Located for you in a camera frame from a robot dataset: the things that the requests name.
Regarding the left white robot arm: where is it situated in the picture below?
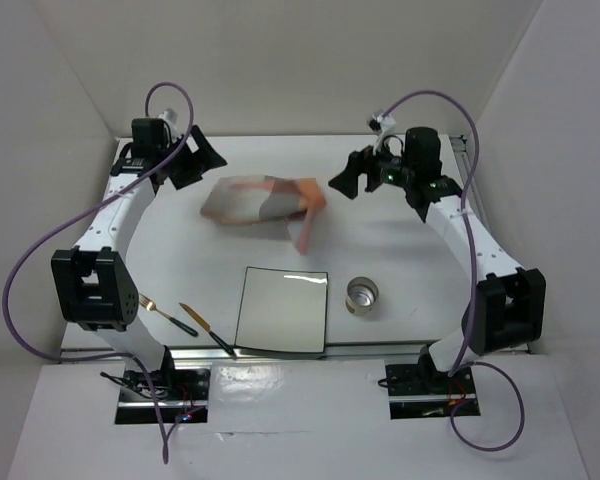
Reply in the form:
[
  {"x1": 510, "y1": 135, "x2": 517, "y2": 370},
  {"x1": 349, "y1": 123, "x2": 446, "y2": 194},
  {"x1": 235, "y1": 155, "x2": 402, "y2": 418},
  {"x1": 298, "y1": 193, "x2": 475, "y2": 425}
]
[{"x1": 51, "y1": 109, "x2": 227, "y2": 399}]

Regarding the aluminium rail front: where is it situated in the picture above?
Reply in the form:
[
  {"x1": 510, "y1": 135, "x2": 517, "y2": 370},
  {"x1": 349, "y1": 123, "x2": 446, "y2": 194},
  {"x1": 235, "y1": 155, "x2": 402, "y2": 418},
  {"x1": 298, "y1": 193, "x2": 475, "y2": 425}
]
[{"x1": 58, "y1": 339, "x2": 531, "y2": 364}]

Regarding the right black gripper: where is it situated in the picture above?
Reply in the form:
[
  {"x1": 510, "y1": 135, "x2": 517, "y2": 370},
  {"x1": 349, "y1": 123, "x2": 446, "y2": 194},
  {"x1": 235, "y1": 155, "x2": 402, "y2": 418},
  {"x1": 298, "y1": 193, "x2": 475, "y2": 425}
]
[{"x1": 329, "y1": 132, "x2": 416, "y2": 198}]

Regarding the gold knife green handle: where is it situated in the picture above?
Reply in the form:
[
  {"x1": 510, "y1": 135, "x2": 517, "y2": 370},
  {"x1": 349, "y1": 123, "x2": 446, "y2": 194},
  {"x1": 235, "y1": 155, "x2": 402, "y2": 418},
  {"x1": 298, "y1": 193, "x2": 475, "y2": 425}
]
[{"x1": 179, "y1": 302, "x2": 237, "y2": 358}]

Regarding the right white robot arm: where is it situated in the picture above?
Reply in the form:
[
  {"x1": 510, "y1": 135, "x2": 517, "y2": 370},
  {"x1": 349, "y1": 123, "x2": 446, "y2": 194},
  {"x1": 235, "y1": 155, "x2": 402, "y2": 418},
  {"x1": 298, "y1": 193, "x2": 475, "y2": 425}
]
[{"x1": 329, "y1": 127, "x2": 546, "y2": 392}]

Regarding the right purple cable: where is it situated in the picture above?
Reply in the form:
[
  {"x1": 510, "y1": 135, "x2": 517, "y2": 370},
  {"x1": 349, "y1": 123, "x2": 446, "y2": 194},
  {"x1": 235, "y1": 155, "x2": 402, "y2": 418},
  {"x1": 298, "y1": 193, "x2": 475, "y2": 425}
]
[{"x1": 367, "y1": 89, "x2": 527, "y2": 454}]

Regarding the purple cable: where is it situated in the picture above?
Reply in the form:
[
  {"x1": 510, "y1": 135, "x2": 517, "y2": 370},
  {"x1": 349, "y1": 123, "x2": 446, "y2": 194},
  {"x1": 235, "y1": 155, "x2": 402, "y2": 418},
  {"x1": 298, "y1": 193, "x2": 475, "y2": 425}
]
[
  {"x1": 2, "y1": 82, "x2": 196, "y2": 465},
  {"x1": 367, "y1": 89, "x2": 527, "y2": 454}
]

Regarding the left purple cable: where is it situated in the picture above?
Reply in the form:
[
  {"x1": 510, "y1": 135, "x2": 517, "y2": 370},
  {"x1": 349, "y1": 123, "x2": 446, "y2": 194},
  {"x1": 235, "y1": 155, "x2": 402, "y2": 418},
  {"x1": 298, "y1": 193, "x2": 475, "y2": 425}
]
[{"x1": 2, "y1": 82, "x2": 196, "y2": 465}]

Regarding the checkered orange blue cloth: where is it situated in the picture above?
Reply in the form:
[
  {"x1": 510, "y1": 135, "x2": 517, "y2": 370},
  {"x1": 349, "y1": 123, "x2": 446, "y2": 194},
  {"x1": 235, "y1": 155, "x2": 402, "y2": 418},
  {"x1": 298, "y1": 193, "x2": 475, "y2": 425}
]
[{"x1": 200, "y1": 175, "x2": 327, "y2": 255}]

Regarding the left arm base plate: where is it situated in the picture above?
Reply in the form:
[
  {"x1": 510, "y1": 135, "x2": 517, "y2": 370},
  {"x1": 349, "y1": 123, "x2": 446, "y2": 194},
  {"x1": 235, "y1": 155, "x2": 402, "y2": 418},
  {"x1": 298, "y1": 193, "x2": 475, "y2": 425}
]
[{"x1": 100, "y1": 368, "x2": 211, "y2": 425}]

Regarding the metal cup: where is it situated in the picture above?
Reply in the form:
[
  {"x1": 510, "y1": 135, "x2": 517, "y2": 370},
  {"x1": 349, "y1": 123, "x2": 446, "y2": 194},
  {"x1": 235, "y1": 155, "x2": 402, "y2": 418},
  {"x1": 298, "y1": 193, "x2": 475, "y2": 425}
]
[{"x1": 345, "y1": 276, "x2": 379, "y2": 317}]

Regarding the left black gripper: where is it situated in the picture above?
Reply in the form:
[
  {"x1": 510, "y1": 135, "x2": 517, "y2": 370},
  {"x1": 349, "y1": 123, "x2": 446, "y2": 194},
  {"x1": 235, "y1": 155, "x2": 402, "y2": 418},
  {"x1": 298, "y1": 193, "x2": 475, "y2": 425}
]
[{"x1": 156, "y1": 124, "x2": 224, "y2": 190}]

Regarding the square white plate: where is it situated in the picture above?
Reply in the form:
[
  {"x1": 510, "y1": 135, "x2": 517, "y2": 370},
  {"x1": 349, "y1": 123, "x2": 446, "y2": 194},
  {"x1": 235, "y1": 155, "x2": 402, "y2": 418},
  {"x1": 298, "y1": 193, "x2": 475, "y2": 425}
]
[{"x1": 235, "y1": 267, "x2": 329, "y2": 354}]

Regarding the aluminium rail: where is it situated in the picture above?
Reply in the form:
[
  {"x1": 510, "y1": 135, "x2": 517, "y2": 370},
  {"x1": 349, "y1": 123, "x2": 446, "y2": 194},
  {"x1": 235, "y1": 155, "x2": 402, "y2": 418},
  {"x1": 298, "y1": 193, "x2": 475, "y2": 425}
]
[
  {"x1": 449, "y1": 135, "x2": 488, "y2": 225},
  {"x1": 58, "y1": 339, "x2": 531, "y2": 364}
]

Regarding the gold fork green handle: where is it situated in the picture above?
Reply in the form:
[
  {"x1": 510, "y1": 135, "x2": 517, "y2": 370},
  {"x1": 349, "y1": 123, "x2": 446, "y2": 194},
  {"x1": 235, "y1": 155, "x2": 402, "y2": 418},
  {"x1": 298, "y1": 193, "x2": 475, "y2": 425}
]
[{"x1": 139, "y1": 294, "x2": 199, "y2": 337}]

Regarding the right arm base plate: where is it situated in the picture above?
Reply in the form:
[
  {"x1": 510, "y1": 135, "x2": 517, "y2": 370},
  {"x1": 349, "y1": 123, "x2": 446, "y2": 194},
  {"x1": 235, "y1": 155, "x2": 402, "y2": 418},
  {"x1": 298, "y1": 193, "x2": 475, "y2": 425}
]
[{"x1": 377, "y1": 364, "x2": 481, "y2": 420}]

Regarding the aluminium rail right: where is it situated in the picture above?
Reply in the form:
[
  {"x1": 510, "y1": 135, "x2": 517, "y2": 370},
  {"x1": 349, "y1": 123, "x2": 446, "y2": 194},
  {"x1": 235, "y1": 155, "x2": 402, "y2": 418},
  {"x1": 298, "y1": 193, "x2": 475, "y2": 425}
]
[{"x1": 449, "y1": 135, "x2": 488, "y2": 225}]

